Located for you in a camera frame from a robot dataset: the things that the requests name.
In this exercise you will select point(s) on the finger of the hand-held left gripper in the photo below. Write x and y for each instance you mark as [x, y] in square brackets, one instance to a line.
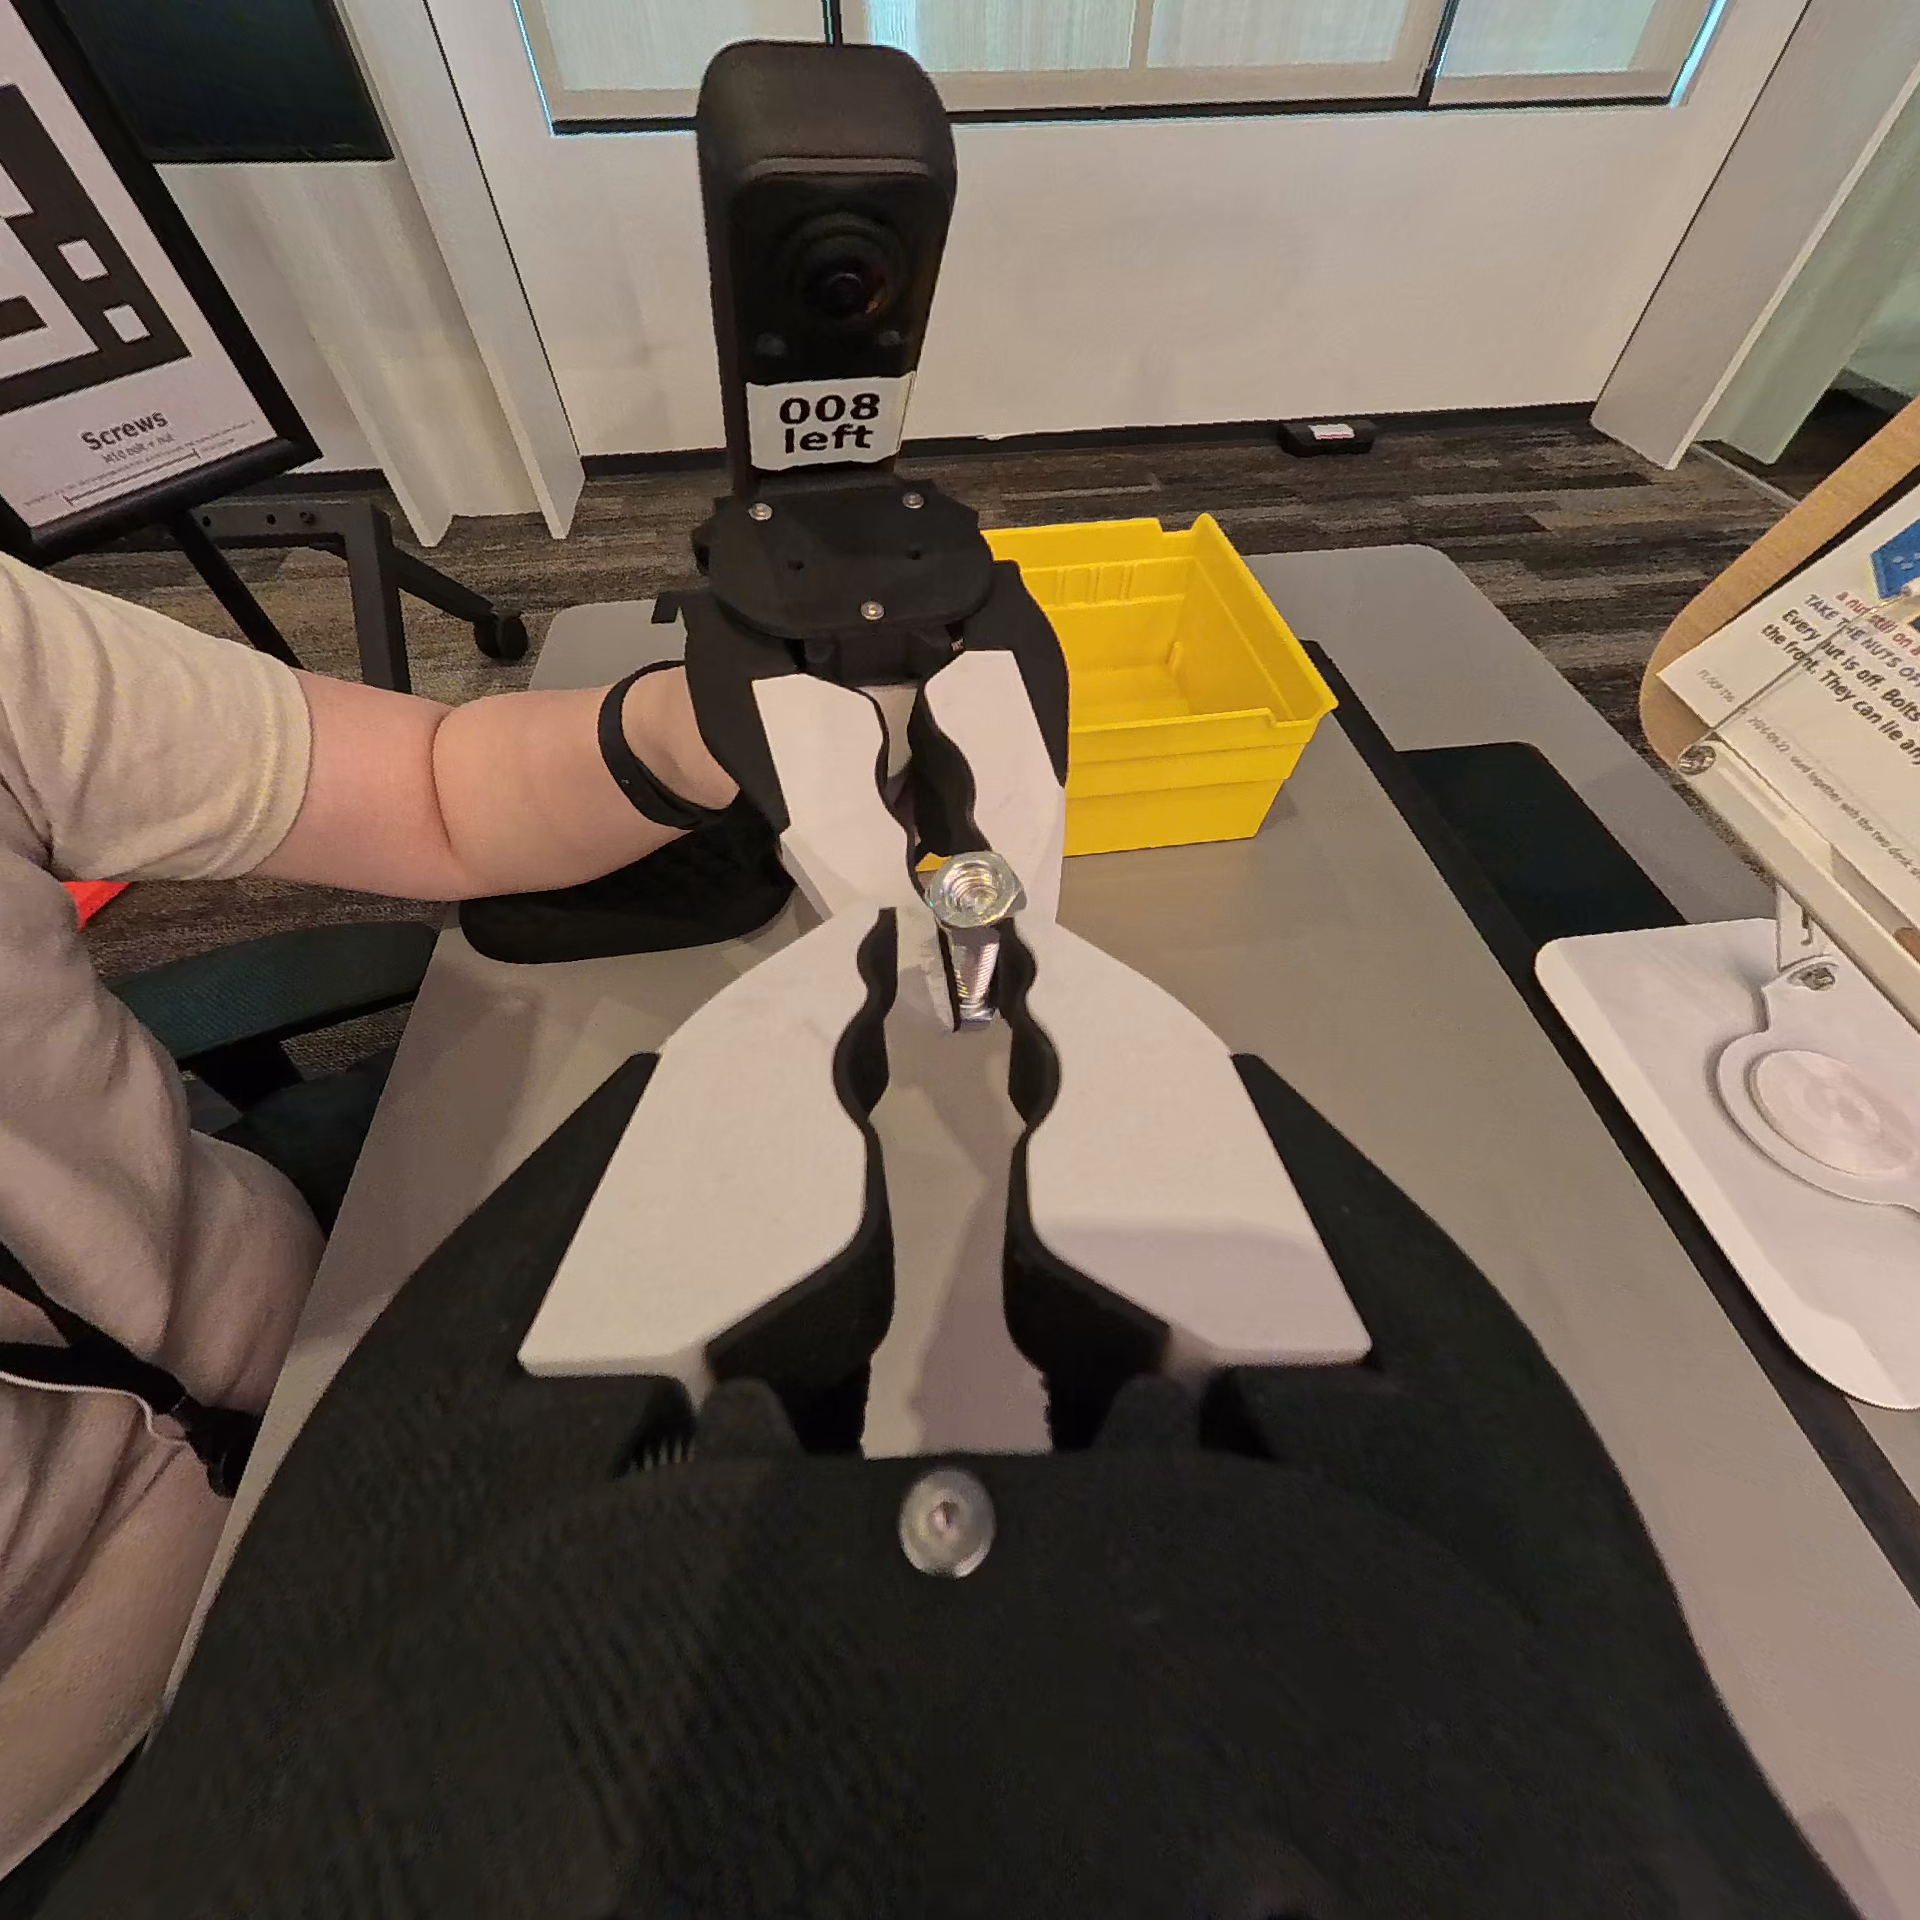
[826, 776]
[1014, 751]

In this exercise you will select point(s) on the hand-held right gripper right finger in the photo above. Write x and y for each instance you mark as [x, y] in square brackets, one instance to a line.
[1188, 1187]

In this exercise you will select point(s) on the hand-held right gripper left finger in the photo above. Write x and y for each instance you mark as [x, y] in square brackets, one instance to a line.
[719, 1187]

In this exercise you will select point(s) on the silver hex nut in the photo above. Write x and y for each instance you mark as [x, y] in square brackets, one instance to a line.
[972, 886]

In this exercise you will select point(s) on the yellow plastic bin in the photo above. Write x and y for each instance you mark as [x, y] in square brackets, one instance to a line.
[1188, 705]

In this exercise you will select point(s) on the silver hex bolt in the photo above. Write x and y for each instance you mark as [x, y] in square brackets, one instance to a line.
[970, 977]

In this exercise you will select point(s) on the person's left hand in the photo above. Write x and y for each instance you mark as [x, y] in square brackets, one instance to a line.
[671, 734]

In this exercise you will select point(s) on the small black floor box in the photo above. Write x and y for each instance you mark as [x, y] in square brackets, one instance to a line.
[1332, 438]

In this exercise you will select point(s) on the dark chair armrest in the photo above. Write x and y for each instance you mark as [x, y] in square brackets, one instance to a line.
[282, 990]

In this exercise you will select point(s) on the white stand base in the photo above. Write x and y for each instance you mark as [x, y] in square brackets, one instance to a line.
[1692, 1079]

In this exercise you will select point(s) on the white framed glass window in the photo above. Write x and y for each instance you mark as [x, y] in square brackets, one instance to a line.
[1140, 42]

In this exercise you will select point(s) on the black framed floor sign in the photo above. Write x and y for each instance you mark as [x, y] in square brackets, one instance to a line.
[104, 379]

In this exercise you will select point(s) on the instruction sheet board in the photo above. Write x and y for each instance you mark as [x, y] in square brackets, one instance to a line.
[1813, 678]

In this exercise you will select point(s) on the dark wall screen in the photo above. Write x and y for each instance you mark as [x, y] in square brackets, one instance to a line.
[237, 77]

